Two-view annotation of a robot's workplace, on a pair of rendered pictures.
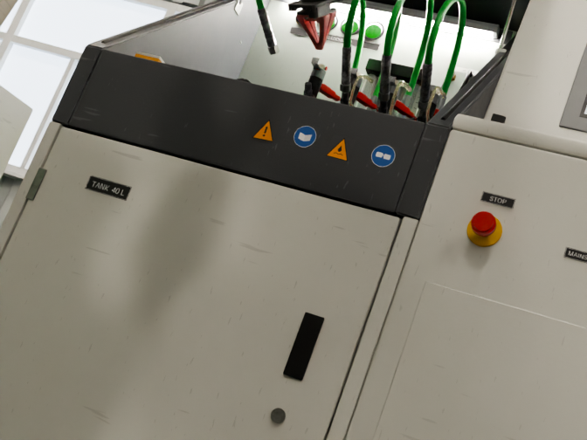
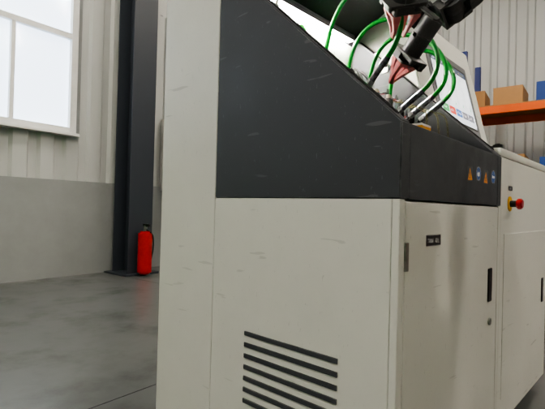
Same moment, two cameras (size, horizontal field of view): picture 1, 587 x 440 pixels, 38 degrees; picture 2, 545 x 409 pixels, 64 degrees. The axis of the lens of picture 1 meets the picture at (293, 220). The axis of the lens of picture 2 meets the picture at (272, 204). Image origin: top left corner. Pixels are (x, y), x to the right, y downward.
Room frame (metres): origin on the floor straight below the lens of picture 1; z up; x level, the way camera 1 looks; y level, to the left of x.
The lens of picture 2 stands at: (1.42, 1.39, 0.76)
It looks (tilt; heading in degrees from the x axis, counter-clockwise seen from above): 1 degrees up; 292
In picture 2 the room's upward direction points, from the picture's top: 2 degrees clockwise
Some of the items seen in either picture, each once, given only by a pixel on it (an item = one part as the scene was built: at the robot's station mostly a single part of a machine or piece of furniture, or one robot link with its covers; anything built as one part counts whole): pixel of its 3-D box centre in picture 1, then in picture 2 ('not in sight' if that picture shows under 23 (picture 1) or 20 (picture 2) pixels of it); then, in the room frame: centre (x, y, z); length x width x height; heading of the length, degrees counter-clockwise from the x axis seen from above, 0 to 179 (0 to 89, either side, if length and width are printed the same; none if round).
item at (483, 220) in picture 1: (484, 226); (516, 204); (1.22, -0.27, 0.80); 0.05 x 0.04 x 0.05; 70
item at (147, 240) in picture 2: not in sight; (145, 248); (4.47, -2.44, 0.29); 0.17 x 0.15 x 0.54; 75
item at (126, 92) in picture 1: (240, 129); (453, 173); (1.42, 0.14, 0.87); 0.62 x 0.04 x 0.16; 70
